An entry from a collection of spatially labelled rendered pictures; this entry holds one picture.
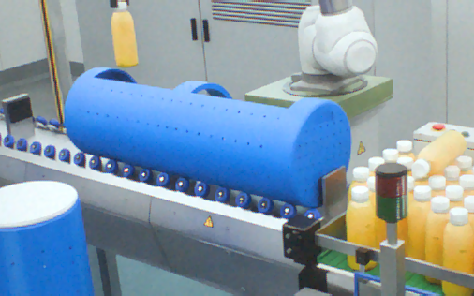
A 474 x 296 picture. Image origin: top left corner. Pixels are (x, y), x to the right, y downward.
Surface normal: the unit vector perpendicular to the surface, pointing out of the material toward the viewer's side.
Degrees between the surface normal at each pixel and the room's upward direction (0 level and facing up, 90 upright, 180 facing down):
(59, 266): 90
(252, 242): 70
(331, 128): 90
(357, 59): 94
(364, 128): 90
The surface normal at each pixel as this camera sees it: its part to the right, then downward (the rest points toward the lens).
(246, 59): -0.66, 0.31
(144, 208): -0.62, -0.02
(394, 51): 0.74, 0.18
